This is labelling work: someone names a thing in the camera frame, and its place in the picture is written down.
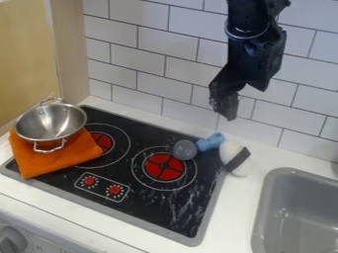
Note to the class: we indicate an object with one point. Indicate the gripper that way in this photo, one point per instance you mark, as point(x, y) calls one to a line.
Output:
point(257, 59)

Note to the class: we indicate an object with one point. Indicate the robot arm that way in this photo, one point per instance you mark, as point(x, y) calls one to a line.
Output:
point(248, 13)

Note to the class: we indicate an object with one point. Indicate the silver pot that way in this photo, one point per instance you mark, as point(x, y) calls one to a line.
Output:
point(49, 123)

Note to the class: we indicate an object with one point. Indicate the blue toy spoon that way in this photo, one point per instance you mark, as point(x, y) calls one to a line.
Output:
point(196, 146)

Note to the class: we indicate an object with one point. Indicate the white toy sushi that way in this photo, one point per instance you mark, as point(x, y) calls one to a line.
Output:
point(236, 158)

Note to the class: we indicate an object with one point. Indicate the toy stove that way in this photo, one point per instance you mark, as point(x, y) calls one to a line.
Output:
point(132, 178)

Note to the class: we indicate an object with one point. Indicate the toy sink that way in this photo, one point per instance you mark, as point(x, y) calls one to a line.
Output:
point(297, 210)

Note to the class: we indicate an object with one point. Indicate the orange cloth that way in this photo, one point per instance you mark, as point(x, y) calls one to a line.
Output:
point(53, 154)

